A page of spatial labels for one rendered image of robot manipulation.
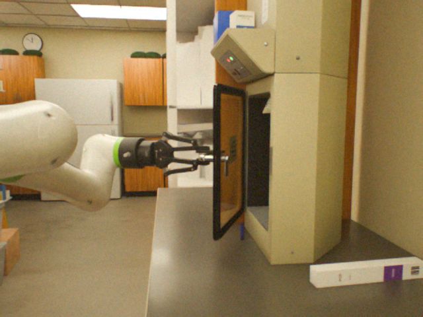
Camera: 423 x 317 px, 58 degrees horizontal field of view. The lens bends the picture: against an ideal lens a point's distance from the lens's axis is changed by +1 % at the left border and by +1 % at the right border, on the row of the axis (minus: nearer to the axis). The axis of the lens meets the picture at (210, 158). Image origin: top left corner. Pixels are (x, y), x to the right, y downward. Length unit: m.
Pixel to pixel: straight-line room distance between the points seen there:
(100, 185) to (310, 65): 0.65
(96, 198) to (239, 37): 0.58
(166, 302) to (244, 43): 0.59
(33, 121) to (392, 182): 1.02
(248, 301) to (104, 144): 0.60
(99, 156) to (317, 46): 0.66
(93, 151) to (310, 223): 0.63
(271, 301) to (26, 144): 0.54
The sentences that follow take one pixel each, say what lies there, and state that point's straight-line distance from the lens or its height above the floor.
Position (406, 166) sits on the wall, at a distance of 1.23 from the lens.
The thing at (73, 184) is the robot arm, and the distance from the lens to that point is 1.02.
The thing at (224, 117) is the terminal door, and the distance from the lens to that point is 0.99.
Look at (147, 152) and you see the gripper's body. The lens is 1.07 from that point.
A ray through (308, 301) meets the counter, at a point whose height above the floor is 0.94.
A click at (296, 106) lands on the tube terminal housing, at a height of 1.33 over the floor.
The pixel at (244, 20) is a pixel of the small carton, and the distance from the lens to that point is 1.01.
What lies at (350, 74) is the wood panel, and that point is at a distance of 1.41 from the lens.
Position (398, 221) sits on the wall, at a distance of 1.28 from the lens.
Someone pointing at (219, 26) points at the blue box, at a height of 1.56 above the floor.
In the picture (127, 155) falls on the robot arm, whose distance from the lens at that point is 1.08.
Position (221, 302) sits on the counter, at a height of 0.94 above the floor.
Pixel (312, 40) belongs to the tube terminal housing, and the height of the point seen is 1.49.
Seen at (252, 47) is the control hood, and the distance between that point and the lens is 0.91.
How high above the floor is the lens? 1.32
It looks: 7 degrees down
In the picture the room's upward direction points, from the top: straight up
